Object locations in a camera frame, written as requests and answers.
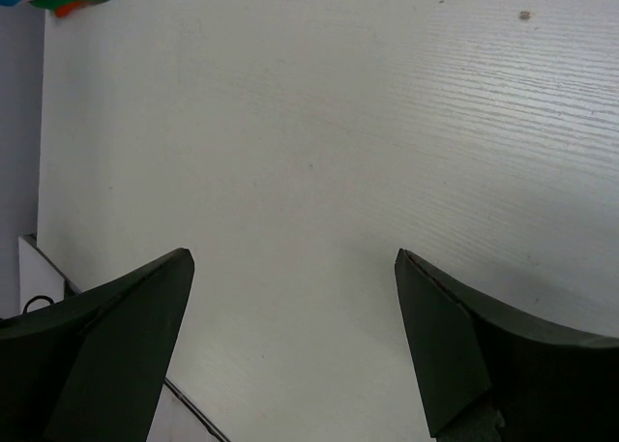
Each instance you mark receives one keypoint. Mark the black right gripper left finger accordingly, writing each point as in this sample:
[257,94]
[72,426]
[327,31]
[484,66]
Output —
[92,367]

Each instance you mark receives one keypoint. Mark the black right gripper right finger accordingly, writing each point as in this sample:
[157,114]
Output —
[487,371]

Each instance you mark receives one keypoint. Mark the red folded t shirt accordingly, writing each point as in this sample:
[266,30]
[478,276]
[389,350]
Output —
[67,9]

